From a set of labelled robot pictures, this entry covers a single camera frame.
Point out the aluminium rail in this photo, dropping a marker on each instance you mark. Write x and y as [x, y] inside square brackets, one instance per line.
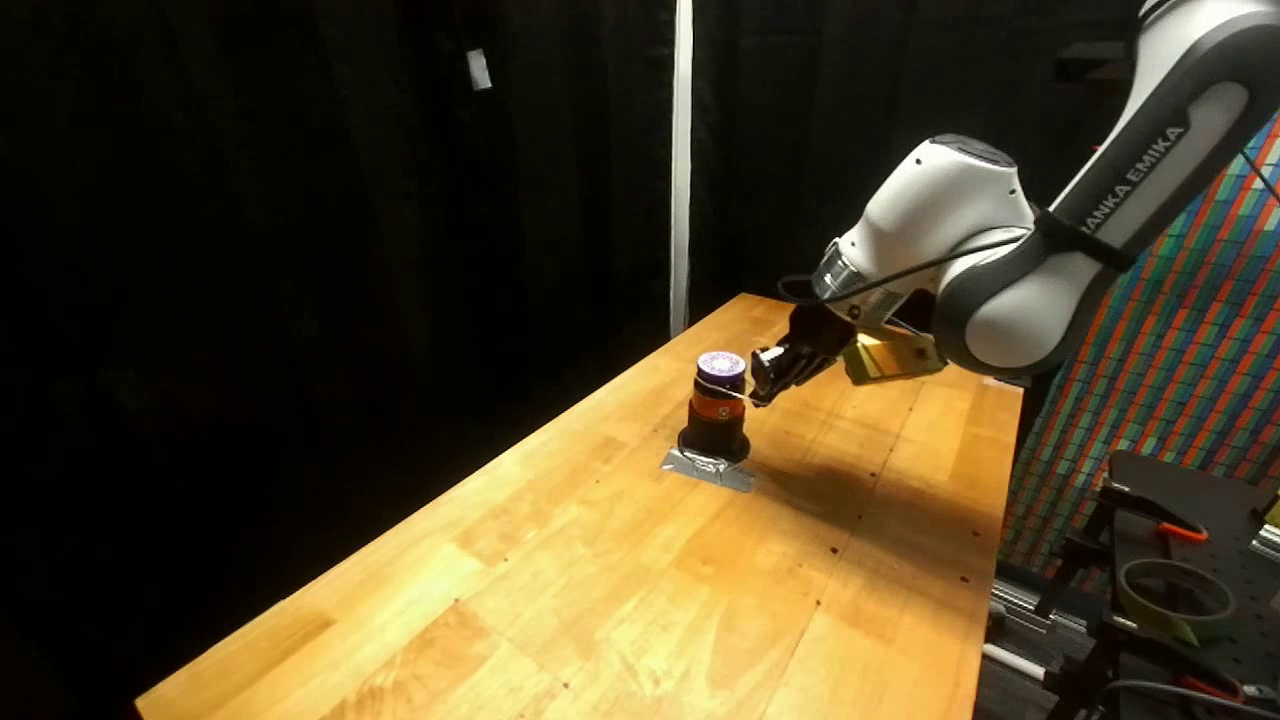
[1024, 640]

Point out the grey tape strip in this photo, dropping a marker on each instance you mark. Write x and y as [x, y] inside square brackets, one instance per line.
[705, 471]

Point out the small white tag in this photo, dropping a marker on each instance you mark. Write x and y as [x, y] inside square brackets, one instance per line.
[476, 68]

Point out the tape roll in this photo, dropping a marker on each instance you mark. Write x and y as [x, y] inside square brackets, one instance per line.
[1173, 596]

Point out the black curtain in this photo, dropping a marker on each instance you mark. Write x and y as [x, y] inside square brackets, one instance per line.
[332, 265]

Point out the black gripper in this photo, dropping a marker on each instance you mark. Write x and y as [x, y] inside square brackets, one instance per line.
[817, 343]

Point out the white vertical pole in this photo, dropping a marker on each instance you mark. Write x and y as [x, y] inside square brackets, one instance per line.
[682, 162]

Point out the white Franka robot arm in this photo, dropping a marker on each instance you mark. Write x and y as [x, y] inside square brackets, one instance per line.
[1065, 225]

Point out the multicoloured woven panel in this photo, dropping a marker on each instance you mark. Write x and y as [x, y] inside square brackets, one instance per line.
[1173, 363]

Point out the gold wrist camera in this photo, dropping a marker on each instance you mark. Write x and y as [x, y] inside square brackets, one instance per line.
[893, 353]

